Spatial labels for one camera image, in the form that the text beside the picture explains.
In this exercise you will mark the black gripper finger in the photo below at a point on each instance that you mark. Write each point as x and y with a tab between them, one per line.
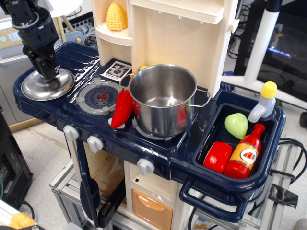
52	71
46	72

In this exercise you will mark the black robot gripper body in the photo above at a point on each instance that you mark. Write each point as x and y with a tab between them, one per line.
37	31

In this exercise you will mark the stainless steel pot lid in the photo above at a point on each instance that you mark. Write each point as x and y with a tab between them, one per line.
36	88

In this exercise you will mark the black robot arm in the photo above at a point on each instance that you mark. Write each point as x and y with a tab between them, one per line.
6	6

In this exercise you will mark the toy dishwasher wooden cabinet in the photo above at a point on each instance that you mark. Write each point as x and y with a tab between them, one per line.
13	62

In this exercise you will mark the grey toy stove burner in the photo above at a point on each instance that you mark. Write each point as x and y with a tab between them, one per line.
98	97

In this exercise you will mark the navy toy kitchen countertop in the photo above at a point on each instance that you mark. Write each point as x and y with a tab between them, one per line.
178	159

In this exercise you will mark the grey stove knob left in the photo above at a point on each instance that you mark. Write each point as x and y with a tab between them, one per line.
70	133

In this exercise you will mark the grey stove knob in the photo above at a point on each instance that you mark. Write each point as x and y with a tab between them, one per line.
70	133
95	144
146	167

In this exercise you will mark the yellow toy corn cob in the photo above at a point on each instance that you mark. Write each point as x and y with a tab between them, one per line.
116	18

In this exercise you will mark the red toy chili pepper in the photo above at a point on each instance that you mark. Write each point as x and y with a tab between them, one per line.
123	109

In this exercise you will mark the grey stove knob middle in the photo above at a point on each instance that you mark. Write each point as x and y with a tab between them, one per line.
95	144

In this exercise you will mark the black computer case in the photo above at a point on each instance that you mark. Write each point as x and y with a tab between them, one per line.
15	175

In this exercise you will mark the navy toy oven door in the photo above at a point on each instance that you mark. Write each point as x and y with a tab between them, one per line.
90	197

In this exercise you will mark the grey stove knob right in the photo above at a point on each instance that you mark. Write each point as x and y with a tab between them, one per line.
146	167

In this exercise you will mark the cream toy kitchen tower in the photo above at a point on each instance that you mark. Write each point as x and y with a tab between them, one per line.
193	34

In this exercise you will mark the orange toy drawer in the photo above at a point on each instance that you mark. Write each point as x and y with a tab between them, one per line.
152	211

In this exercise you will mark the red toy cheese wheel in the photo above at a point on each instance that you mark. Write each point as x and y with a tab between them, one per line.
218	156

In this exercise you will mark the green toy pear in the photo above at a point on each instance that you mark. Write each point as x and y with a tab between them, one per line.
237	125

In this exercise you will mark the red toy ketchup bottle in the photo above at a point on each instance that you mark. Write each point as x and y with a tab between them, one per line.
244	157

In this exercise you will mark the grey toy faucet yellow cap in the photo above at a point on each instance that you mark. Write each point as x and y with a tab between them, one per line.
265	104

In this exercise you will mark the white stand frame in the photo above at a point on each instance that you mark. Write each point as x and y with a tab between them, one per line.
273	47

